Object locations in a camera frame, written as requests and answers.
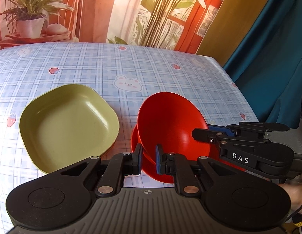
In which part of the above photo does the green square plate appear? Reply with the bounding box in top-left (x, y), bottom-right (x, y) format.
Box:
top-left (19, 84), bottom-right (120, 173)

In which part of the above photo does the printed room backdrop cloth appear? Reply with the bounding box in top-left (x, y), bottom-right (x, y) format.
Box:
top-left (0, 0), bottom-right (223, 53)

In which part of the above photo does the person's right hand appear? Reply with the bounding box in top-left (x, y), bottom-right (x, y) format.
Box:
top-left (279, 183), bottom-right (302, 211)

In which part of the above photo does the yellow wooden panel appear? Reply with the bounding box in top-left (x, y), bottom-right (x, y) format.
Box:
top-left (196, 0), bottom-right (268, 66)

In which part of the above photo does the blue curtain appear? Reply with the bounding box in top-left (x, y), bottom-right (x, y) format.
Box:
top-left (224, 0), bottom-right (302, 128)

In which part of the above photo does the blue plaid tablecloth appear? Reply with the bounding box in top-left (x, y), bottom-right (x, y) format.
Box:
top-left (0, 42), bottom-right (257, 233)

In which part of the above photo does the red round bowl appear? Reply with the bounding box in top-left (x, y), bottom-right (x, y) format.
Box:
top-left (137, 92), bottom-right (210, 161)

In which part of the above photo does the orange-red round bowl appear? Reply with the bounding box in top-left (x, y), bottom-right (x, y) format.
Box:
top-left (130, 125), bottom-right (174, 184)

